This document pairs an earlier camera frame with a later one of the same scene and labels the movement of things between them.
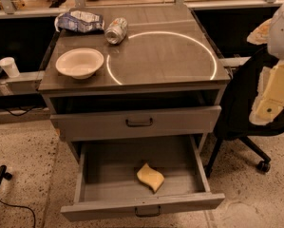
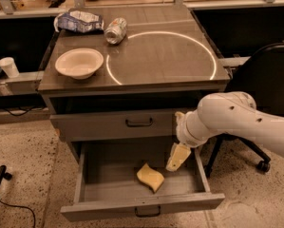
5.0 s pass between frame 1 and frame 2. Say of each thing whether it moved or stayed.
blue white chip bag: stayed
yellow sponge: stayed
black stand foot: stayed
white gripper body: moved
